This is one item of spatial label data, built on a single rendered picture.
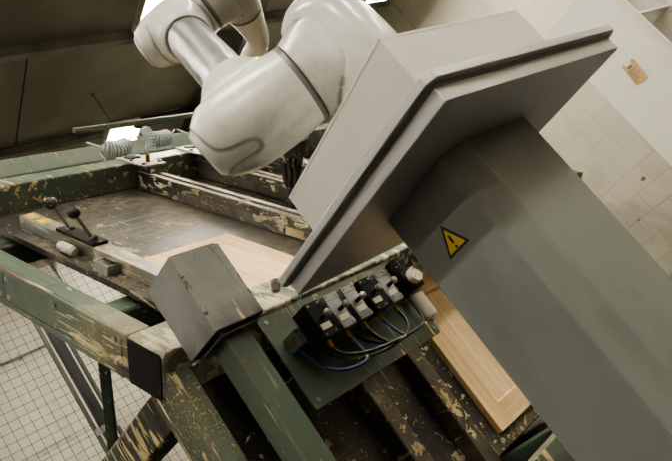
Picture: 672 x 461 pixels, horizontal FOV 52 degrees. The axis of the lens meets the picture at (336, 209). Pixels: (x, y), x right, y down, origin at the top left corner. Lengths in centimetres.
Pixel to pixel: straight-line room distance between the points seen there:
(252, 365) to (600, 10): 450
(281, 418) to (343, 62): 62
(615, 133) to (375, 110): 614
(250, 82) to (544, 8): 616
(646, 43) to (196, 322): 443
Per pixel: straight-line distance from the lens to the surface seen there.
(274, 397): 128
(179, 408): 144
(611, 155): 714
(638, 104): 539
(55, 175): 263
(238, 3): 179
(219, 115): 118
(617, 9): 537
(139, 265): 189
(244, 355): 129
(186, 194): 254
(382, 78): 97
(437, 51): 102
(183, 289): 130
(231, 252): 202
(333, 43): 118
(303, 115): 118
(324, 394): 156
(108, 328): 156
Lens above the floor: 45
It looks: 17 degrees up
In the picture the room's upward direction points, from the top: 37 degrees counter-clockwise
